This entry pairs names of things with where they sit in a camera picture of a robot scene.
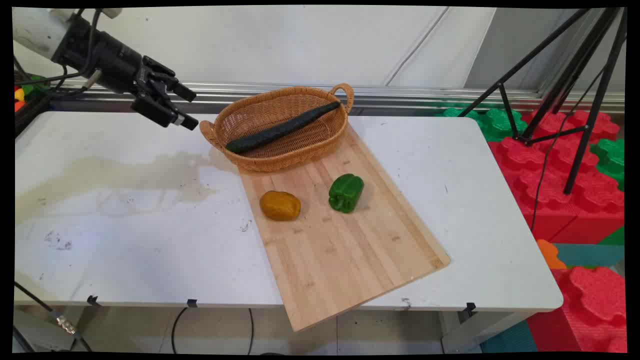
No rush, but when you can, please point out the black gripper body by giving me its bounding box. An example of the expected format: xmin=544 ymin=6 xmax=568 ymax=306
xmin=52 ymin=14 xmax=177 ymax=97

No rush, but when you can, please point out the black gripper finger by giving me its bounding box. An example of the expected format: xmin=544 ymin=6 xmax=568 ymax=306
xmin=130 ymin=92 xmax=200 ymax=132
xmin=144 ymin=56 xmax=197 ymax=103

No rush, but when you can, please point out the yellow-orange toy potato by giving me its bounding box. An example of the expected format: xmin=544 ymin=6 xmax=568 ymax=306
xmin=259 ymin=190 xmax=302 ymax=222

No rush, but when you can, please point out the green toy vegetable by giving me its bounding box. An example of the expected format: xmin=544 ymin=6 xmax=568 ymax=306
xmin=22 ymin=74 xmax=51 ymax=99

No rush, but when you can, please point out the dark storage crate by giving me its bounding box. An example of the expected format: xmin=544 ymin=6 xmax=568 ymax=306
xmin=14 ymin=70 xmax=52 ymax=137

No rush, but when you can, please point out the dark green cucumber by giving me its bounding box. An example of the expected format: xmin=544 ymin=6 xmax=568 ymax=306
xmin=224 ymin=100 xmax=342 ymax=155

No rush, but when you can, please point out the woven wicker basket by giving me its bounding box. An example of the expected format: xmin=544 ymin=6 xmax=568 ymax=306
xmin=199 ymin=83 xmax=355 ymax=173

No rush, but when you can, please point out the green bell pepper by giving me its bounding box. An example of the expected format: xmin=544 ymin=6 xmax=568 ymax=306
xmin=327 ymin=173 xmax=366 ymax=215

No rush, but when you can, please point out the bamboo cutting board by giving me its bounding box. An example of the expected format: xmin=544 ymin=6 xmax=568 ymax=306
xmin=237 ymin=122 xmax=452 ymax=334

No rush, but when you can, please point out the green foam block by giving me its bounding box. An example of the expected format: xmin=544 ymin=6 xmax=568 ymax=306
xmin=442 ymin=107 xmax=529 ymax=143
xmin=589 ymin=138 xmax=626 ymax=192

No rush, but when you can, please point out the white table leg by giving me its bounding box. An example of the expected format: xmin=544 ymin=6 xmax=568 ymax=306
xmin=439 ymin=310 xmax=532 ymax=354

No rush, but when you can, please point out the large red foam block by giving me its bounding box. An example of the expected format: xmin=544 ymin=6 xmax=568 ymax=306
xmin=487 ymin=109 xmax=626 ymax=244

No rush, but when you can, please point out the orange foam piece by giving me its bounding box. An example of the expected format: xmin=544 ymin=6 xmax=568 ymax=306
xmin=536 ymin=239 xmax=569 ymax=270

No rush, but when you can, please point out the black tripod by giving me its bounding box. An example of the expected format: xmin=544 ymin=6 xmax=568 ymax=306
xmin=457 ymin=7 xmax=629 ymax=196

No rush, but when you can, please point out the teal foam mat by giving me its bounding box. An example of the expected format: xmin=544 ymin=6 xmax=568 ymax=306
xmin=552 ymin=243 xmax=626 ymax=269
xmin=479 ymin=319 xmax=539 ymax=354

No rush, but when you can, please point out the small green foam piece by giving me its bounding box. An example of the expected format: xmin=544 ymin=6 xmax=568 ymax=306
xmin=597 ymin=226 xmax=626 ymax=246

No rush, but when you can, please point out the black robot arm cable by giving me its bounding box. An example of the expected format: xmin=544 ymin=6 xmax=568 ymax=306
xmin=14 ymin=7 xmax=108 ymax=99

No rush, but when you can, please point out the black looped cable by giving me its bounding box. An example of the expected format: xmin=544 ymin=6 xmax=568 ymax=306
xmin=171 ymin=306 xmax=189 ymax=355

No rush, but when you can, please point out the aluminium rail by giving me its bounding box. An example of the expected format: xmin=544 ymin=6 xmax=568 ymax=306
xmin=49 ymin=79 xmax=626 ymax=115

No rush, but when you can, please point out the black cable with metal connector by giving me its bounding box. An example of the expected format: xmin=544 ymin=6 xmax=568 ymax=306
xmin=14 ymin=281 xmax=94 ymax=353

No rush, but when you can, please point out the thin black tripod cable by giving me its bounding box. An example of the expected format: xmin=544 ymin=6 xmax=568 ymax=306
xmin=529 ymin=60 xmax=609 ymax=234

